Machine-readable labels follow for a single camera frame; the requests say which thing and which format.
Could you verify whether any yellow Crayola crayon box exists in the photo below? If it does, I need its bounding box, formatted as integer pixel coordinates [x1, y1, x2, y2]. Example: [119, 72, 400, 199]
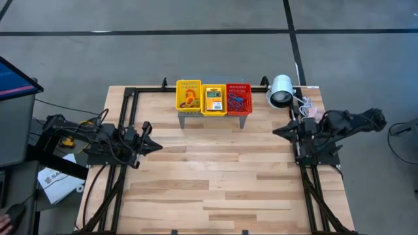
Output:
[204, 87, 224, 112]

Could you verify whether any white spot lamp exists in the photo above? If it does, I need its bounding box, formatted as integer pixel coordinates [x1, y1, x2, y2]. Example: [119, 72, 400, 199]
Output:
[265, 74, 295, 110]

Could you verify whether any black computer mouse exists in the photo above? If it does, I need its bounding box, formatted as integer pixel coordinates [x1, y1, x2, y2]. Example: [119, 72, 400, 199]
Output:
[5, 202, 27, 229]

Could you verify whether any yellow plastic slotted basket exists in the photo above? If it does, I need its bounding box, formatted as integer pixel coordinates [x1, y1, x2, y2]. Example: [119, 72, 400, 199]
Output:
[201, 84, 228, 118]
[175, 80, 202, 113]

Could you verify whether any grey metal cabinet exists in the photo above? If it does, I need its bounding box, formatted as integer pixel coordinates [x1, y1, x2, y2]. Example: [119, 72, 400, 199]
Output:
[0, 93, 37, 168]

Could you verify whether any grey chair base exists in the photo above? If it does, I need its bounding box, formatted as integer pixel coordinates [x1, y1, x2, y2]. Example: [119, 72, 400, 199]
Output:
[390, 117, 418, 137]

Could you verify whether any person's hand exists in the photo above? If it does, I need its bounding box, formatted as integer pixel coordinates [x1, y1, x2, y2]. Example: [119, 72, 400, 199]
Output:
[0, 213, 13, 235]

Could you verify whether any grey perforated metal riser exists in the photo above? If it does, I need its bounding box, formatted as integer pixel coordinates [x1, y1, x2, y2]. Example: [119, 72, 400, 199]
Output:
[178, 76, 248, 130]

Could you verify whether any yellow cable with plug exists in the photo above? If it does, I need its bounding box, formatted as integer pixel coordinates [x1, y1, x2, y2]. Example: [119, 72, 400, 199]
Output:
[61, 120, 94, 149]

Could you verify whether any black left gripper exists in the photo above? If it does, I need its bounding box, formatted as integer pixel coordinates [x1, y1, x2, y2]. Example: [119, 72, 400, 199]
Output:
[123, 121, 163, 164]

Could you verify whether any computer monitor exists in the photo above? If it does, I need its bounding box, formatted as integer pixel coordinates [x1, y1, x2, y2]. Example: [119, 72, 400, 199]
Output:
[0, 55, 44, 102]

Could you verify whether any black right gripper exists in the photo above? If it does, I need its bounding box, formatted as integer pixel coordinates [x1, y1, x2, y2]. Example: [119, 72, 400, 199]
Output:
[272, 112, 320, 158]

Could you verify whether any red plastic slotted basket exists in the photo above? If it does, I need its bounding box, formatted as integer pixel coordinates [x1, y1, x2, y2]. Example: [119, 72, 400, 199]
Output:
[225, 83, 253, 116]

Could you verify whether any black floor stand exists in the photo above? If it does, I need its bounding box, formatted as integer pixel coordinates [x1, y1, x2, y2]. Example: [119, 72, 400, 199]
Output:
[25, 130, 89, 181]

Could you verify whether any black looped floor cable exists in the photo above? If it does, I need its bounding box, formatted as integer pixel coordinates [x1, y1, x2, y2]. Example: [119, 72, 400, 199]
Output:
[387, 121, 418, 166]

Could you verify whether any white paper sheet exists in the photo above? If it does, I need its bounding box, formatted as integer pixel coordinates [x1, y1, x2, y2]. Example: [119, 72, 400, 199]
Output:
[37, 153, 87, 205]

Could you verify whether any white pink cable bundle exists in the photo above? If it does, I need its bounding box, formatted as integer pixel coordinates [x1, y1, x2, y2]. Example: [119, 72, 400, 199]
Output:
[295, 95, 321, 120]

